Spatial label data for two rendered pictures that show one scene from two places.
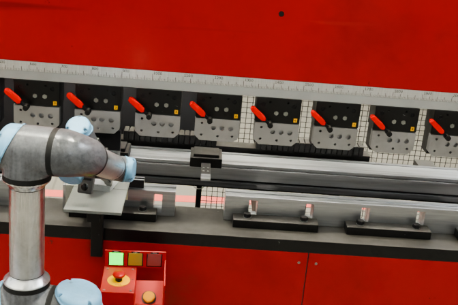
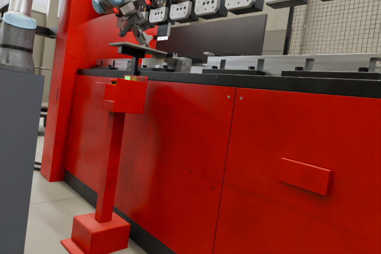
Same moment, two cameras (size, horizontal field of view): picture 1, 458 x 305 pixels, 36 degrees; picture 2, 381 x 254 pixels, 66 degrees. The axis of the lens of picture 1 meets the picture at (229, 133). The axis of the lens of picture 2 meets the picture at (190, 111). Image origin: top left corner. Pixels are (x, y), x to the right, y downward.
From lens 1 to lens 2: 2.12 m
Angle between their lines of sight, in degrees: 52
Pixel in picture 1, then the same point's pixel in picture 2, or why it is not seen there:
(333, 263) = (255, 98)
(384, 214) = (329, 63)
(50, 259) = not seen: hidden behind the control
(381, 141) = not seen: outside the picture
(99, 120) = (158, 14)
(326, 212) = (273, 66)
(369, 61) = not seen: outside the picture
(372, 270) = (291, 108)
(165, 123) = (182, 7)
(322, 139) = not seen: outside the picture
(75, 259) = not seen: hidden behind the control
